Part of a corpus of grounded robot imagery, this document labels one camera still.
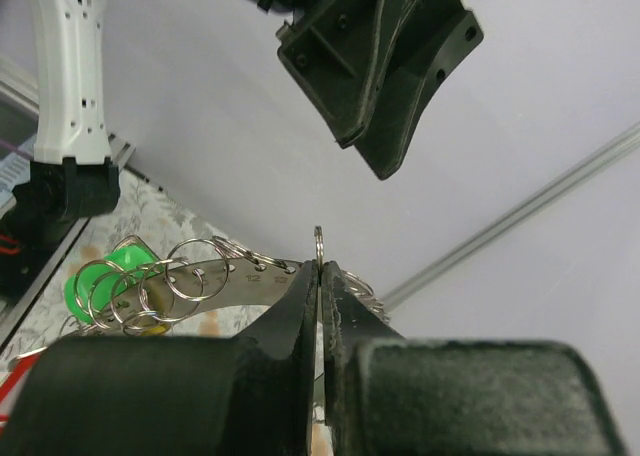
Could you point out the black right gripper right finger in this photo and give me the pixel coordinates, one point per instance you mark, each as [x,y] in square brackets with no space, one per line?
[390,395]

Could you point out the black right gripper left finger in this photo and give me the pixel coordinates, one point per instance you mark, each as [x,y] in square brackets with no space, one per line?
[250,394]

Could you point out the red key tag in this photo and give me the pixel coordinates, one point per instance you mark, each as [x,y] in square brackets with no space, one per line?
[13,382]

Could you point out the green key tag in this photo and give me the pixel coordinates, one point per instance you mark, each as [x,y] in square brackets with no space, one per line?
[107,276]

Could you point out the floral tablecloth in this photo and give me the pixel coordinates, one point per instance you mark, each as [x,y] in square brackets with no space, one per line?
[166,227]

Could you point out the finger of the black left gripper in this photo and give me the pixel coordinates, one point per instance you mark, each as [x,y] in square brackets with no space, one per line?
[433,41]
[333,53]

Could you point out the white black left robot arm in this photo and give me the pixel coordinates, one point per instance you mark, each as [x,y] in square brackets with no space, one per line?
[73,174]

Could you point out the yellow key tag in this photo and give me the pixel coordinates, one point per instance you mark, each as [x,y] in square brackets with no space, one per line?
[146,324]

